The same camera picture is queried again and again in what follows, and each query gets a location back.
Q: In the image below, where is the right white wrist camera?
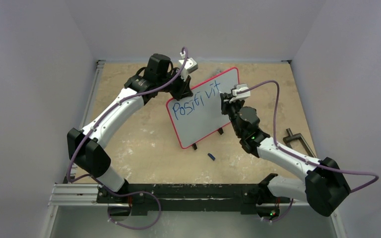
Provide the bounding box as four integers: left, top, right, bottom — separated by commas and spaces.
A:
229, 84, 251, 103

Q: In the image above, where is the red framed whiteboard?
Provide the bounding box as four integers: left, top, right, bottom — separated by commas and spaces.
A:
166, 67, 240, 149

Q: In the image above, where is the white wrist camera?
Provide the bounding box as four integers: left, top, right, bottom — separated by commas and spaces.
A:
178, 53, 199, 81
229, 84, 251, 103

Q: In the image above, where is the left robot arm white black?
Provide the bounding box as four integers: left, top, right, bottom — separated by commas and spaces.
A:
67, 49, 198, 203

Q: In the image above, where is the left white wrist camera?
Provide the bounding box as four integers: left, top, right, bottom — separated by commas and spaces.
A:
178, 53, 199, 81

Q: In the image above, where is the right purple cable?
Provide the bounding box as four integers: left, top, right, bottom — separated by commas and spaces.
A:
236, 80, 380, 224

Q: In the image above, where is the blue marker cap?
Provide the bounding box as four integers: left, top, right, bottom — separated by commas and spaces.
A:
207, 153, 216, 161

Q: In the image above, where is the dark metal clamp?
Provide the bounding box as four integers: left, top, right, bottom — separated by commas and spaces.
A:
283, 128, 316, 157

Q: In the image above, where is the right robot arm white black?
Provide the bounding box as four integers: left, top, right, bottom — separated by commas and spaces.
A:
220, 93, 351, 217

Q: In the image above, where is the aluminium frame rail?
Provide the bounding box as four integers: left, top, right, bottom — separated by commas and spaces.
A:
39, 59, 108, 238

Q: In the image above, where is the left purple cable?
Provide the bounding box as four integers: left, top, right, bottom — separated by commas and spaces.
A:
66, 47, 189, 231

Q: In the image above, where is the purple cable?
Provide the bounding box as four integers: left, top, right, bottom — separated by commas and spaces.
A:
236, 80, 380, 224
66, 47, 189, 231

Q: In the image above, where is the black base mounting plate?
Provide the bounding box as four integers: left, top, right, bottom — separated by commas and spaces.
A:
96, 183, 290, 216

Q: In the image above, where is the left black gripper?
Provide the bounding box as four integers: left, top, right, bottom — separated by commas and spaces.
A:
158, 68, 192, 102

